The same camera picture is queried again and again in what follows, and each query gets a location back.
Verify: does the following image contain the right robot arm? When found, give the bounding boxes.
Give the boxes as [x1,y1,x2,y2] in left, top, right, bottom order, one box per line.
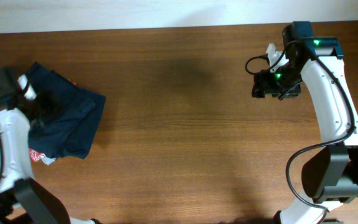
[252,21,358,224]

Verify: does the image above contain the dark navy blue shorts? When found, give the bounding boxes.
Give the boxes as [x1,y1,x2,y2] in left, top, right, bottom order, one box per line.
[25,62,106,159]

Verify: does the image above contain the folded red graphic t-shirt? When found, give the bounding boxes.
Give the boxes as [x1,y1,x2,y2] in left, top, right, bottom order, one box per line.
[29,78,81,165]

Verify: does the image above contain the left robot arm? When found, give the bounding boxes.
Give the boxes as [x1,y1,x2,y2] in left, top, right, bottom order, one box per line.
[0,63,106,223]

